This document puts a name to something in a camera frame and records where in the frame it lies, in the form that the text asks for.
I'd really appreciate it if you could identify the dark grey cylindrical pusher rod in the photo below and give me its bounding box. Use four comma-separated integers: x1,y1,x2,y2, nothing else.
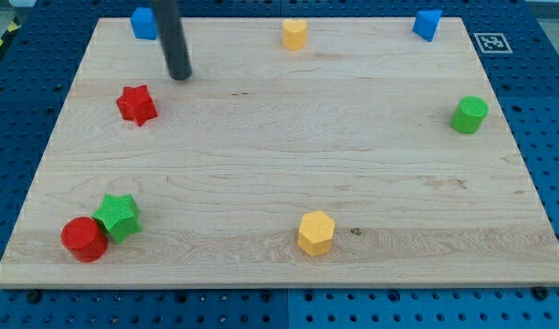
151,0,192,80

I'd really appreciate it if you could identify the red star block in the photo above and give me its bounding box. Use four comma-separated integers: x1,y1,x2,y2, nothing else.
116,85,158,126

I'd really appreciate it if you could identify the green star block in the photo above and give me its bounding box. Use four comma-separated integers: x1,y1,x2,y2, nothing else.
91,194,142,243

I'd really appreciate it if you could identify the blue cube block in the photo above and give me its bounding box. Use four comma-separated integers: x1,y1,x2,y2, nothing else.
130,7,157,40

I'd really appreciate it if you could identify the yellow heart block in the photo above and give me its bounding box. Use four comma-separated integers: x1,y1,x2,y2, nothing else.
281,19,308,51

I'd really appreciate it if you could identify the light wooden board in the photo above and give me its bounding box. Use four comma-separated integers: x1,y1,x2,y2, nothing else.
0,17,559,290

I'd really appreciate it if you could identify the red cylinder block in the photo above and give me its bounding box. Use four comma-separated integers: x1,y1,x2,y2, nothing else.
60,217,108,262

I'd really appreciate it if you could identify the blue triangle block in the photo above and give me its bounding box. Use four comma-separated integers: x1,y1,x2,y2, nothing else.
412,9,443,42

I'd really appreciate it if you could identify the yellow hexagon block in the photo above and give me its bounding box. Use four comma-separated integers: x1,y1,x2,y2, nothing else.
298,210,335,257

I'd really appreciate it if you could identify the green cylinder block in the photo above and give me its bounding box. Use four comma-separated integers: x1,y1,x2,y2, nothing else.
449,95,489,134

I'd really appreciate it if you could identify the white fiducial marker tag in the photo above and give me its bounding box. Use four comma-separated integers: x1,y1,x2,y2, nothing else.
473,32,512,54

